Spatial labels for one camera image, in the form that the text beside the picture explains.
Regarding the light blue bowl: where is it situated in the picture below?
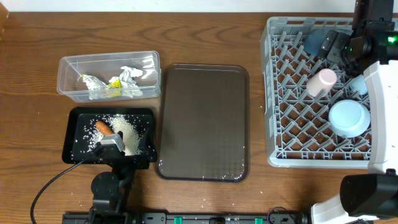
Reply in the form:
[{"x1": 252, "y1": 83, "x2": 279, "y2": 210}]
[{"x1": 328, "y1": 100, "x2": 371, "y2": 138}]

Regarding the orange carrot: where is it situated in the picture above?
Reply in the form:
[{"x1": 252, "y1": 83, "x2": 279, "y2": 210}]
[{"x1": 95, "y1": 121, "x2": 113, "y2": 136}]

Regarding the black plastic tray bin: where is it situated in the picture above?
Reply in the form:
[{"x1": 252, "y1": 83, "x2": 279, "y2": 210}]
[{"x1": 62, "y1": 107, "x2": 154, "y2": 164}]

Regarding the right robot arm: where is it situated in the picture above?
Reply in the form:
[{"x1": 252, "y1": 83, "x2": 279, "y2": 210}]
[{"x1": 304, "y1": 29, "x2": 397, "y2": 223}]

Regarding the pile of white rice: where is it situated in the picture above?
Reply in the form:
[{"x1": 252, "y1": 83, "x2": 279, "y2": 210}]
[{"x1": 72, "y1": 114, "x2": 141, "y2": 156}]

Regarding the white paper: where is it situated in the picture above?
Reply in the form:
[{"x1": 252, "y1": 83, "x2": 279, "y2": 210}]
[{"x1": 106, "y1": 66, "x2": 144, "y2": 98}]

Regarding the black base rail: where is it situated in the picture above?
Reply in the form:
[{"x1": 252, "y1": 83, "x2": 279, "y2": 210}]
[{"x1": 62, "y1": 212, "x2": 312, "y2": 224}]

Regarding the brown serving tray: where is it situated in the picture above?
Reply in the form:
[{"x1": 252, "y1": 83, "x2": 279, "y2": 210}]
[{"x1": 155, "y1": 63, "x2": 249, "y2": 183}]

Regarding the pink white cup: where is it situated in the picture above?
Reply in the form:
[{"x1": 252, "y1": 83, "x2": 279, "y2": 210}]
[{"x1": 306, "y1": 68, "x2": 337, "y2": 97}]

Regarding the dark blue plate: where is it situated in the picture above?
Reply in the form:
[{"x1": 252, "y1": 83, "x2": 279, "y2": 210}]
[{"x1": 303, "y1": 29, "x2": 328, "y2": 55}]

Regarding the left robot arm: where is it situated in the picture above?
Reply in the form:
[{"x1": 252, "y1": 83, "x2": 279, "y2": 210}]
[{"x1": 88, "y1": 129, "x2": 157, "y2": 223}]

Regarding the clear plastic bin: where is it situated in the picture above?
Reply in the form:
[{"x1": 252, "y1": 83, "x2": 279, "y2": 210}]
[{"x1": 57, "y1": 51, "x2": 161, "y2": 103}]

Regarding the light blue cup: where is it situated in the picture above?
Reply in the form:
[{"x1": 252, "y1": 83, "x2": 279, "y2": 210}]
[{"x1": 349, "y1": 75, "x2": 368, "y2": 95}]

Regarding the grey dishwasher rack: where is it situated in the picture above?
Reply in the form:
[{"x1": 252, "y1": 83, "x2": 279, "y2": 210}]
[{"x1": 261, "y1": 17, "x2": 372, "y2": 170}]

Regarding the foil wrapper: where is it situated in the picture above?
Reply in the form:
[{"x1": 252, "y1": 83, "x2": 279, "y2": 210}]
[{"x1": 81, "y1": 74, "x2": 122, "y2": 100}]

